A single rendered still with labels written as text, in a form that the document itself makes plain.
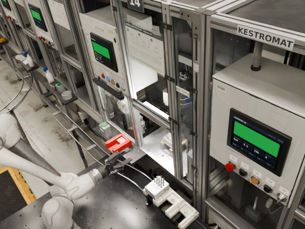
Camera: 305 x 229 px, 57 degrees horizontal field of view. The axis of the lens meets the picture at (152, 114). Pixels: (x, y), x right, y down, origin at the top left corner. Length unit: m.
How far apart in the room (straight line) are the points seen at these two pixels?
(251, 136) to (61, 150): 2.86
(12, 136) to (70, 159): 1.78
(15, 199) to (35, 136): 1.00
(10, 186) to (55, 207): 1.70
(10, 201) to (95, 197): 1.40
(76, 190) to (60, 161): 1.92
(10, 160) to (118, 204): 0.82
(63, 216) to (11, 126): 0.63
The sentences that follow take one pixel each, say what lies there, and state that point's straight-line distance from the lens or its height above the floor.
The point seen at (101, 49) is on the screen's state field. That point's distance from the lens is 1.82.
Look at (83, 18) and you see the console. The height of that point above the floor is 1.80.
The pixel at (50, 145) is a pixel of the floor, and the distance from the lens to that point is 3.81.
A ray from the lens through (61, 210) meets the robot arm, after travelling 1.90.
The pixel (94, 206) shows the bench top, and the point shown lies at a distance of 2.15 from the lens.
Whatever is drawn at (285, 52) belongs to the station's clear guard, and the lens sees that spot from 0.98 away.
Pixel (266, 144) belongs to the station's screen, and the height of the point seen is 1.63.
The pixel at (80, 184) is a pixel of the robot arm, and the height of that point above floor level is 1.17.
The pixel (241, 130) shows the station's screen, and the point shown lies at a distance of 1.16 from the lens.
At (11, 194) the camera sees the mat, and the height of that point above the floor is 0.01.
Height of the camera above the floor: 2.40
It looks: 38 degrees down
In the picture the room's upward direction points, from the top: 7 degrees counter-clockwise
